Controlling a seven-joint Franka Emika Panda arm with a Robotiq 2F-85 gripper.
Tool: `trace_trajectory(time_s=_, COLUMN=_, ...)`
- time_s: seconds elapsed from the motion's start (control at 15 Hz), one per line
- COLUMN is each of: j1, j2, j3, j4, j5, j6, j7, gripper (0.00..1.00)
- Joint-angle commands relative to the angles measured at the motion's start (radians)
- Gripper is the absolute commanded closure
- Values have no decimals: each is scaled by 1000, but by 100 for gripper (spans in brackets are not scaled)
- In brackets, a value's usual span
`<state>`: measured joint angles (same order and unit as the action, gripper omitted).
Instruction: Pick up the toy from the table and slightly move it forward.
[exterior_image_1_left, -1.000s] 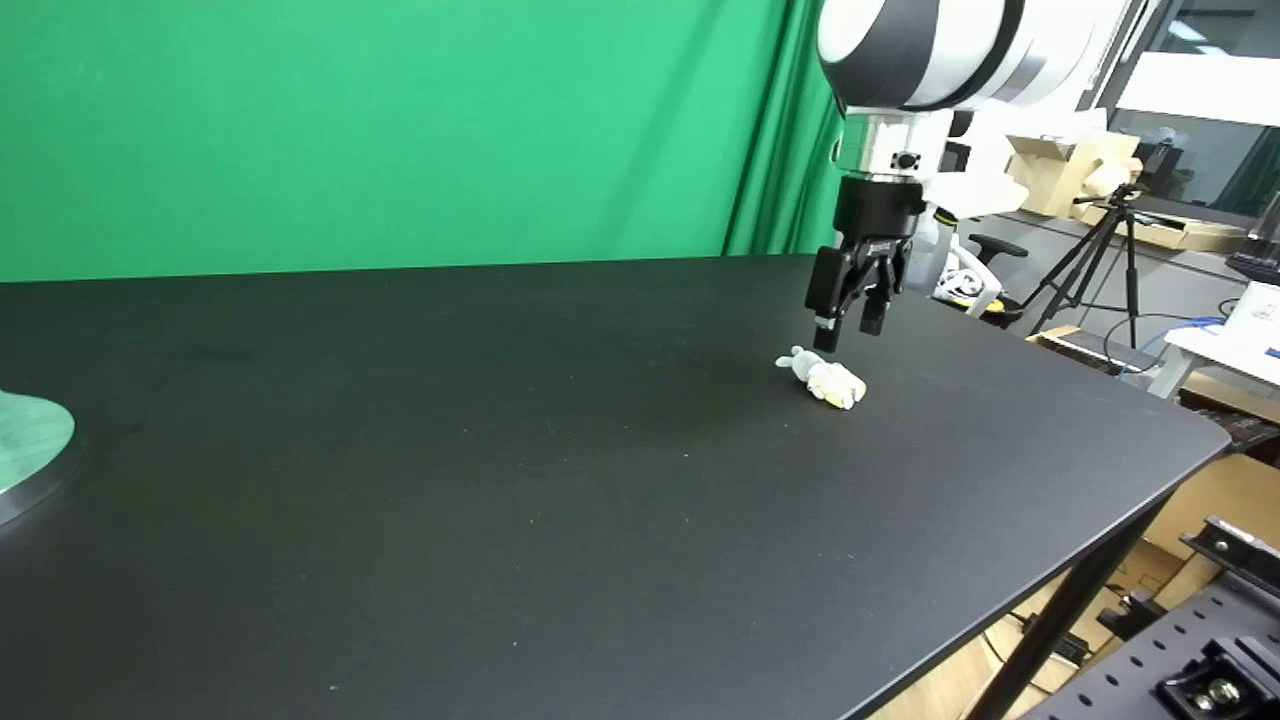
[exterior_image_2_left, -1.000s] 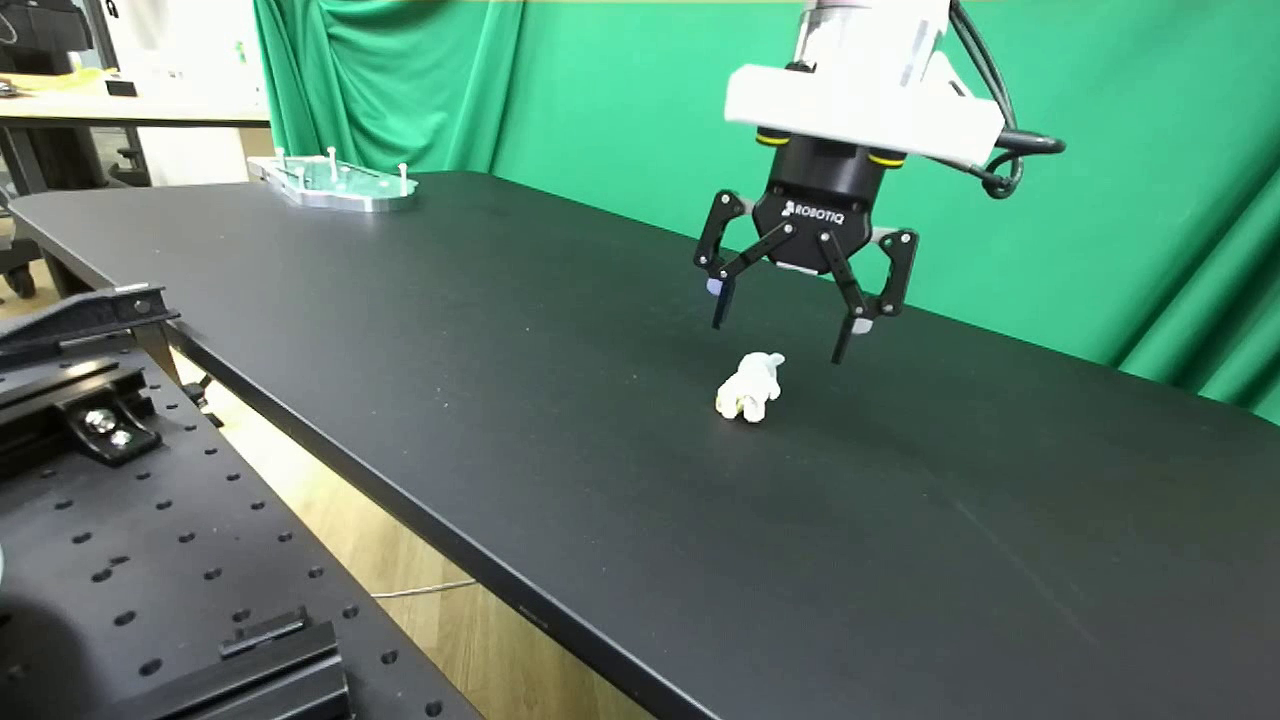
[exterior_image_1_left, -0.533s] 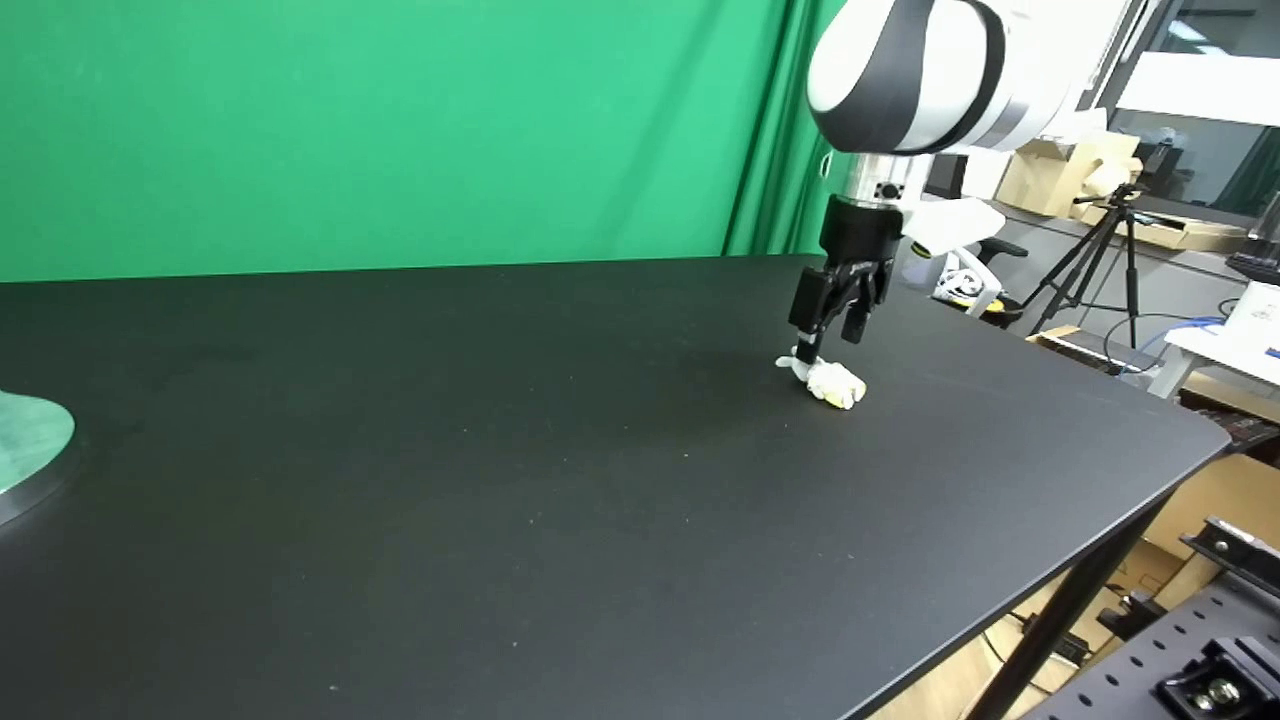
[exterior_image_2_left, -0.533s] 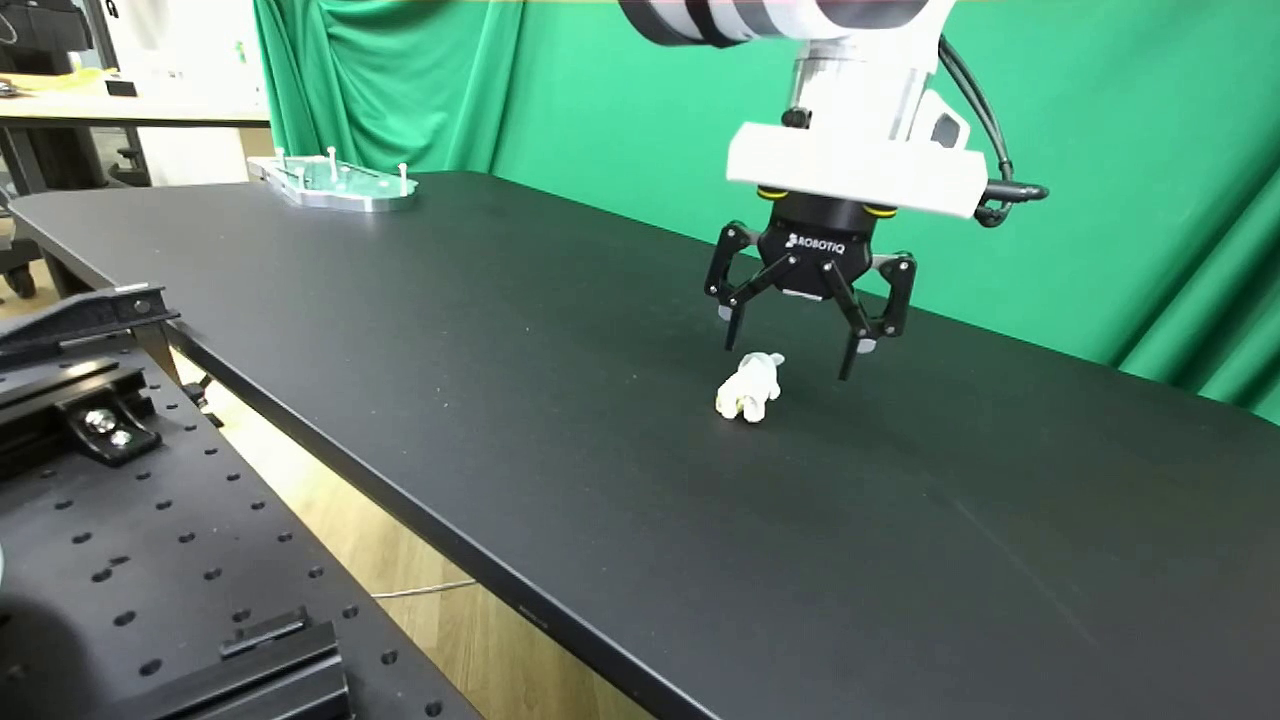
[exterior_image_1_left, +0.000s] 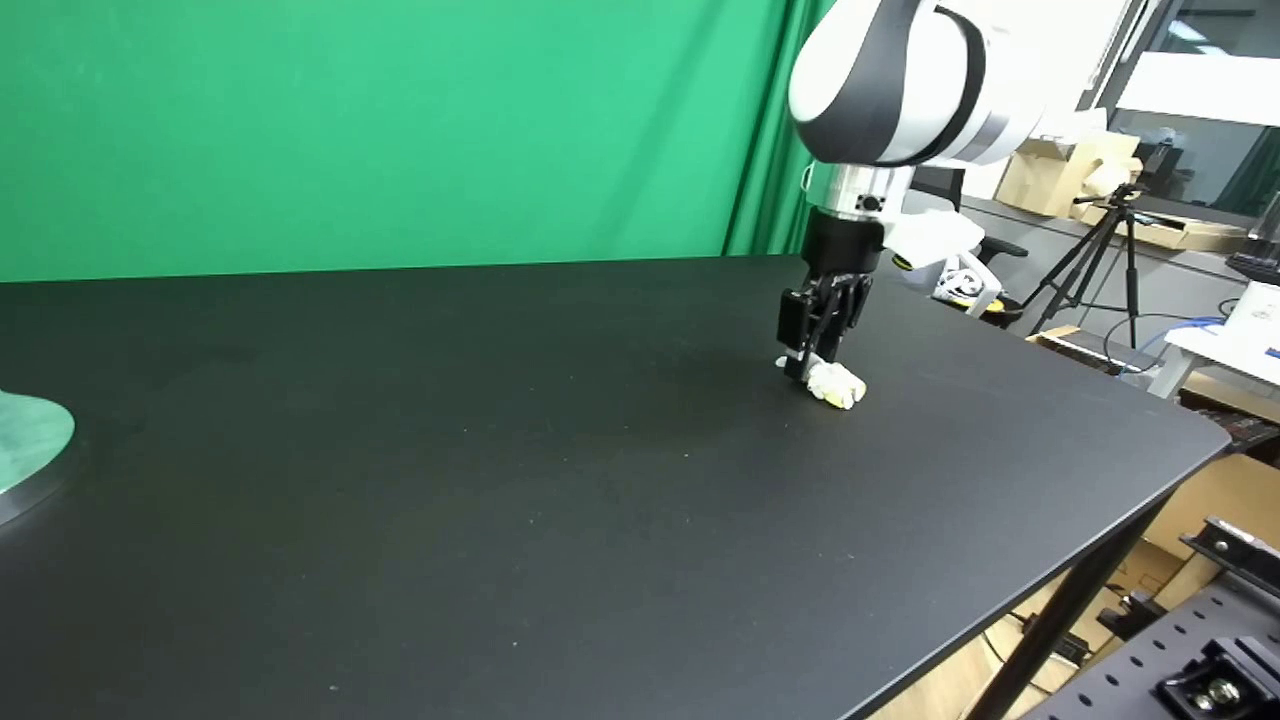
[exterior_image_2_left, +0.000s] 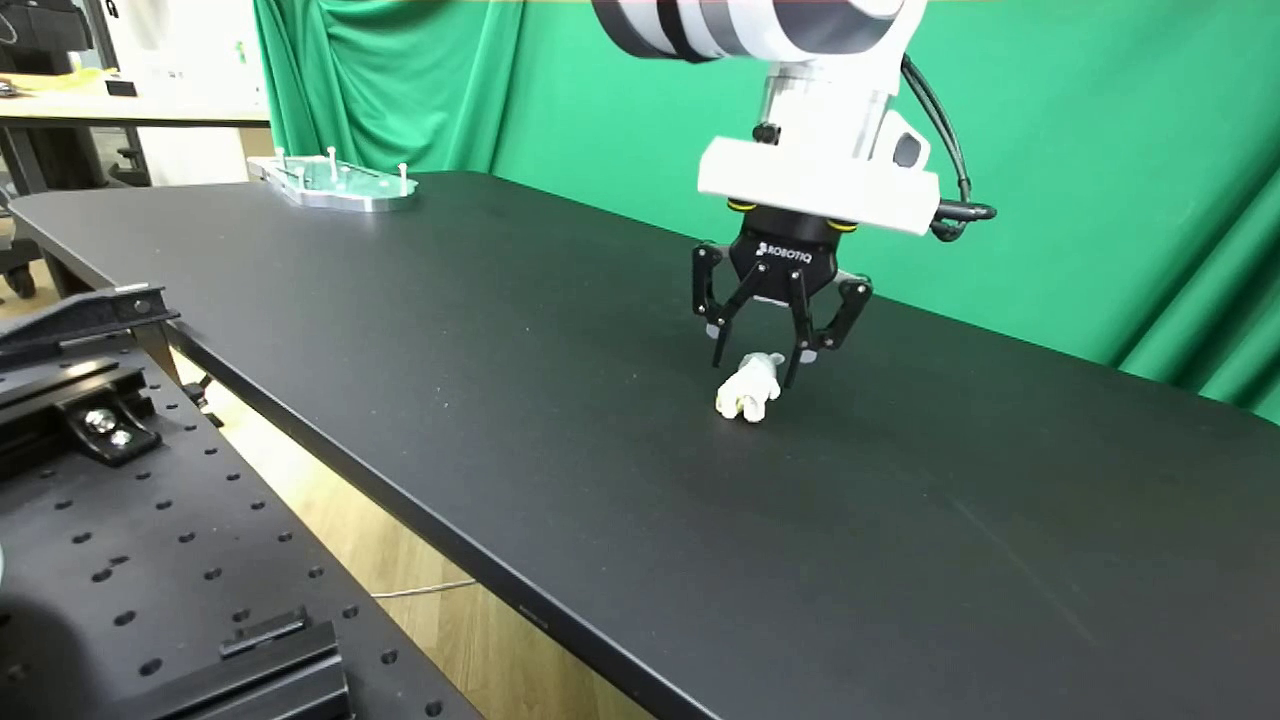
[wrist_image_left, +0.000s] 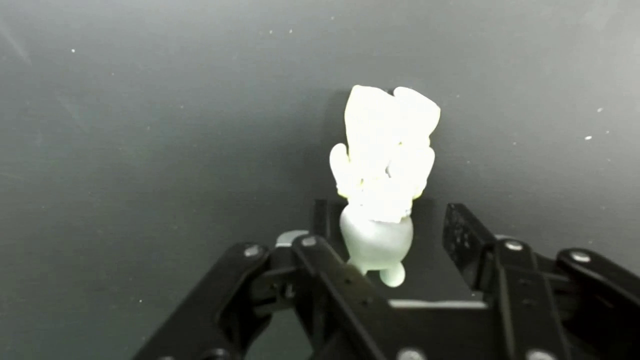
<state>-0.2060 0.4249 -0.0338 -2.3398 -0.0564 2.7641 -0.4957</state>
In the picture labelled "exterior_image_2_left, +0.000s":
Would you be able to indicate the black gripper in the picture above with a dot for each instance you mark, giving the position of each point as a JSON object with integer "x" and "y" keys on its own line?
{"x": 785, "y": 252}

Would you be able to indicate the small white toy figure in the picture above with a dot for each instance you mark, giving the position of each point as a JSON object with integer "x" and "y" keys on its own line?
{"x": 747, "y": 388}

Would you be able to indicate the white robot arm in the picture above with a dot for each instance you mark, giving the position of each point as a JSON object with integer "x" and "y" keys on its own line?
{"x": 785, "y": 27}

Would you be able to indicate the green curtain backdrop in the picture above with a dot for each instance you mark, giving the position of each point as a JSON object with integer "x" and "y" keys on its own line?
{"x": 1105, "y": 160}

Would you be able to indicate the clear acrylic plate with posts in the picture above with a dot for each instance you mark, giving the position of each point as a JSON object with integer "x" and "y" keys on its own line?
{"x": 343, "y": 184}

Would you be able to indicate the white background cabinet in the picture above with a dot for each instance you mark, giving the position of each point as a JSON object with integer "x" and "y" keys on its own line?
{"x": 184, "y": 47}

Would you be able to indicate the black perforated breadboard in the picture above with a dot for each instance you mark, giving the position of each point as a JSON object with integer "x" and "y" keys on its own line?
{"x": 161, "y": 561}

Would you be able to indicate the black clamp with silver bolt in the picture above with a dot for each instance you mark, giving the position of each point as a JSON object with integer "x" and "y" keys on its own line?
{"x": 115, "y": 425}

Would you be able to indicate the wooden background desk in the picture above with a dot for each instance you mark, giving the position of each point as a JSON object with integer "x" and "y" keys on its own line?
{"x": 122, "y": 107}

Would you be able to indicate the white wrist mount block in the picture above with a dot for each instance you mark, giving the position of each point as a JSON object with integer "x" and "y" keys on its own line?
{"x": 821, "y": 181}

